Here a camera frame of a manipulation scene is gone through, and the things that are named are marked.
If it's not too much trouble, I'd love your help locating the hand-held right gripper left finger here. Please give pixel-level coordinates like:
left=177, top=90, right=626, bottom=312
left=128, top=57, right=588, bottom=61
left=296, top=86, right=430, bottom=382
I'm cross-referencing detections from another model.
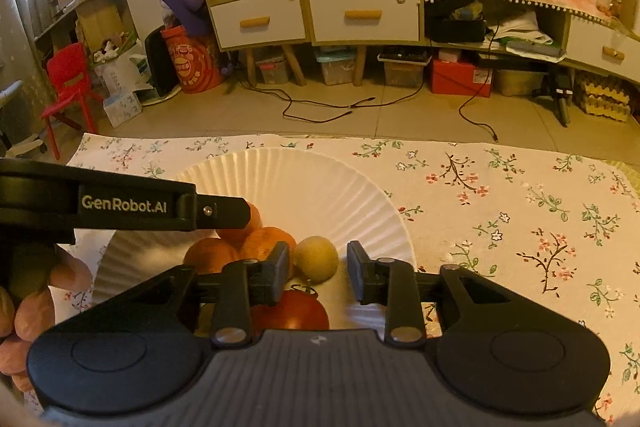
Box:
left=85, top=241, right=291, bottom=350

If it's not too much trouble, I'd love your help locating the floral tablecloth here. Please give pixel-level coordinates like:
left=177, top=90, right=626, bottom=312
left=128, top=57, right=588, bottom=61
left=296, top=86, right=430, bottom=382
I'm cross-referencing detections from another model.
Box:
left=47, top=132, right=640, bottom=423

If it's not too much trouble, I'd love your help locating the red cardboard box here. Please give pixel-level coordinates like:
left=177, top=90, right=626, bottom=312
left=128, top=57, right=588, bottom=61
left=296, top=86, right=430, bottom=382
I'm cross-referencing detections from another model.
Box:
left=430, top=57, right=493, bottom=98

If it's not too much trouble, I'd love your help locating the orange tomato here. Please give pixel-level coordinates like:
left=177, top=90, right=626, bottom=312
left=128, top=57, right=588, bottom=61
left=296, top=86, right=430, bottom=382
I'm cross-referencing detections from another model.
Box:
left=216, top=202, right=263, bottom=248

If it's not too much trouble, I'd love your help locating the orange printed bucket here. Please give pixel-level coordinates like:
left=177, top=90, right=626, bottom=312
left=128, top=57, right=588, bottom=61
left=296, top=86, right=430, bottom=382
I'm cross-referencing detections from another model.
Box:
left=161, top=24, right=224, bottom=95

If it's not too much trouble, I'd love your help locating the white and blue carton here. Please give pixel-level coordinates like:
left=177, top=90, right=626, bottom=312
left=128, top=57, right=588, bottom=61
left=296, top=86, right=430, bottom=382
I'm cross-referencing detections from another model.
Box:
left=102, top=89, right=143, bottom=128

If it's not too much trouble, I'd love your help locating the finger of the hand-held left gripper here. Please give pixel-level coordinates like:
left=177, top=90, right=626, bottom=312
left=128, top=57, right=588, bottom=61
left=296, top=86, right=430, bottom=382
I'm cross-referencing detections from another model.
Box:
left=196, top=194, right=251, bottom=231

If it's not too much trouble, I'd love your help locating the red plastic chair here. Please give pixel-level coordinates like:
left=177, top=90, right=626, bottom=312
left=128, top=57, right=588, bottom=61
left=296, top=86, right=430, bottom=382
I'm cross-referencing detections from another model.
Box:
left=41, top=42, right=106, bottom=160

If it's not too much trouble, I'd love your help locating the black tripod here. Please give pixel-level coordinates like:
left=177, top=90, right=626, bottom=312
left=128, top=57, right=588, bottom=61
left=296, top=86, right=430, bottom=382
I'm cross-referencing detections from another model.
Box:
left=532, top=72, right=576, bottom=128

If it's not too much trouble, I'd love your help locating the black flat panel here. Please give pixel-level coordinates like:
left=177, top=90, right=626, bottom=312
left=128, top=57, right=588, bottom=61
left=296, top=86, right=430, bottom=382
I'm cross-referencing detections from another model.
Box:
left=144, top=26, right=182, bottom=98

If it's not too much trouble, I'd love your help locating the clear storage box blue lid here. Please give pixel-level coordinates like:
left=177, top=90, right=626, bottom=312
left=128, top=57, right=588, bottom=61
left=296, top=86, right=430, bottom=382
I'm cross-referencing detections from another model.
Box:
left=315, top=48, right=362, bottom=86

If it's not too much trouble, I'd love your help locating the white drawer with wooden handle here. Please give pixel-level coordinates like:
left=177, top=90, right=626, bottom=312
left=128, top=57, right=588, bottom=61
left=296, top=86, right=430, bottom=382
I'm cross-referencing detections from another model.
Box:
left=209, top=0, right=307, bottom=50
left=567, top=14, right=640, bottom=80
left=307, top=0, right=420, bottom=45

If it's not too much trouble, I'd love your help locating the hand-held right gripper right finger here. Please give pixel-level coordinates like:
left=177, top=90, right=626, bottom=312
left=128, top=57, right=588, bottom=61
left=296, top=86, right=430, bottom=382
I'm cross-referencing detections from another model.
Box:
left=347, top=241, right=551, bottom=350

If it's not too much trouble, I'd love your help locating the white fluted plate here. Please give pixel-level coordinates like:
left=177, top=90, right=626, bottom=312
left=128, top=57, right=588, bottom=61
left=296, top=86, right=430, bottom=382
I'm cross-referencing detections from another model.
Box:
left=91, top=147, right=418, bottom=333

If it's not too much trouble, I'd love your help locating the low wooden cabinet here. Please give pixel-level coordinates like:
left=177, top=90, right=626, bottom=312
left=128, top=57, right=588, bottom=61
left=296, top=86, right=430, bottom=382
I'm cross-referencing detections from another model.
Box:
left=422, top=0, right=640, bottom=85

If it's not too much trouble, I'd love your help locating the small brown round fruit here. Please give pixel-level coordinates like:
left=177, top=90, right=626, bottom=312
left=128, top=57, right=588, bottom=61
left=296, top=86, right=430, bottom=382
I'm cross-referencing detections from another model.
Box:
left=292, top=235, right=340, bottom=282

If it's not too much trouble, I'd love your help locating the pile of papers and bags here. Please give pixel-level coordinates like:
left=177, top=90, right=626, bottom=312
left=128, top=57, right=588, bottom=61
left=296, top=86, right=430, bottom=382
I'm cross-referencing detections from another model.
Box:
left=492, top=13, right=567, bottom=58

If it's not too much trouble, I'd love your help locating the beige storage bin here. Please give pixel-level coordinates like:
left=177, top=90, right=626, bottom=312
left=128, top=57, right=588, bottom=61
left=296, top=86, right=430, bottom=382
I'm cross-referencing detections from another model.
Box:
left=492, top=68, right=546, bottom=98

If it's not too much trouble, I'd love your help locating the red tomato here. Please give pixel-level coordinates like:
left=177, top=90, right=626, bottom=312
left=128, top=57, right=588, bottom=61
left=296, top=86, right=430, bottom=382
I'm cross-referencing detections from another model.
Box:
left=250, top=284, right=331, bottom=333

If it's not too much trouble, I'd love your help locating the mandarin orange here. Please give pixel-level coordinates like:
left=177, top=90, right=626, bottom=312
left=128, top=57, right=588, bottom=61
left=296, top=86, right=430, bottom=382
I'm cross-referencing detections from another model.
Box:
left=183, top=238, right=242, bottom=275
left=239, top=227, right=298, bottom=278

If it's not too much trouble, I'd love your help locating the beige curtain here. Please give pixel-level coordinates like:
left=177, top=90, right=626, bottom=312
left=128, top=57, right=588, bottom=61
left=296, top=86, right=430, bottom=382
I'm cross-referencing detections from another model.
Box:
left=0, top=0, right=41, bottom=98

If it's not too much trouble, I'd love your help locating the grey chair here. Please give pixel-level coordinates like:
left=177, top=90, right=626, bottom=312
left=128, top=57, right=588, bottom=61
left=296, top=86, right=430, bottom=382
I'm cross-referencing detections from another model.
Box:
left=0, top=79, right=48, bottom=158

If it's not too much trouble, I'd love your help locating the clear storage box black lid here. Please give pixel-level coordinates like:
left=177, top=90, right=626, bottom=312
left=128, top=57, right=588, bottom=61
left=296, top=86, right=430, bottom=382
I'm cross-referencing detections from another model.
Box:
left=377, top=49, right=432, bottom=88

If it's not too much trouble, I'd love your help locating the black floor cable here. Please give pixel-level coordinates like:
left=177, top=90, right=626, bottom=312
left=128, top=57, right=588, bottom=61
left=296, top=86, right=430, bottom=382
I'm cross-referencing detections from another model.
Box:
left=429, top=82, right=500, bottom=142
left=227, top=57, right=377, bottom=124

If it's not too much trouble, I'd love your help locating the person's left hand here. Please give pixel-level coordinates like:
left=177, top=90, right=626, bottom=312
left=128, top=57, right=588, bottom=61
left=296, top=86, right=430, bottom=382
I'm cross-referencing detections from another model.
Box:
left=0, top=249, right=94, bottom=393

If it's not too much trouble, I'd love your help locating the stack of egg cartons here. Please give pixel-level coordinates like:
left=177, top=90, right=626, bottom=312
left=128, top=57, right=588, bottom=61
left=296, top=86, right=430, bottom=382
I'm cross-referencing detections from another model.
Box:
left=574, top=72, right=633, bottom=124

